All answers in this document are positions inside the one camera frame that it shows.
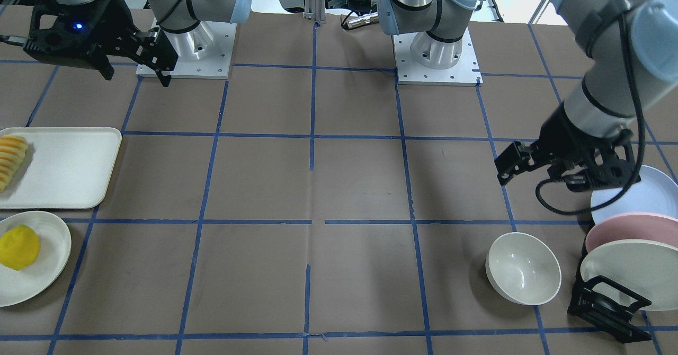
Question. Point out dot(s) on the yellow lemon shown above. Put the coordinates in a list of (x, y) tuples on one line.
[(20, 247)]

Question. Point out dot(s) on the light blue plate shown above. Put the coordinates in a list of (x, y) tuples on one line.
[(655, 193)]

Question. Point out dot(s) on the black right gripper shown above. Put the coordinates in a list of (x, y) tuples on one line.
[(117, 20)]

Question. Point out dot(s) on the silver cylindrical connector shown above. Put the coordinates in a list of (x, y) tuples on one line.
[(350, 23)]

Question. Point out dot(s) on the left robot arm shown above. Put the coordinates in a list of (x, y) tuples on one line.
[(632, 44)]

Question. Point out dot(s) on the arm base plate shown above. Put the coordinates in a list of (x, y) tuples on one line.
[(421, 60), (205, 52)]

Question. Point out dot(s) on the pink plate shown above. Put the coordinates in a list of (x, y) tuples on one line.
[(633, 225)]

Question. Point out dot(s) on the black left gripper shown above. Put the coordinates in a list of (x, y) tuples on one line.
[(563, 131)]

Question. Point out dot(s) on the white rectangular tray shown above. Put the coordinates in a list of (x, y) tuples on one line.
[(64, 168)]

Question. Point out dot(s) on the cream plate in rack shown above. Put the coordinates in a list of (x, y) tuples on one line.
[(646, 267)]

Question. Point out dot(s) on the white deep bowl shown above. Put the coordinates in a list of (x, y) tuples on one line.
[(523, 269)]

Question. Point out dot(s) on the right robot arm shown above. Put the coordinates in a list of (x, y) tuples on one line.
[(177, 16)]

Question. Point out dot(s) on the black dish rack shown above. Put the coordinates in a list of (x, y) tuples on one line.
[(602, 311)]

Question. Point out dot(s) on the sliced orange bread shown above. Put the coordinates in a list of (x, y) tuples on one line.
[(13, 154)]

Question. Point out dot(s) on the white shallow plate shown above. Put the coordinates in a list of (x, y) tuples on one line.
[(18, 286)]

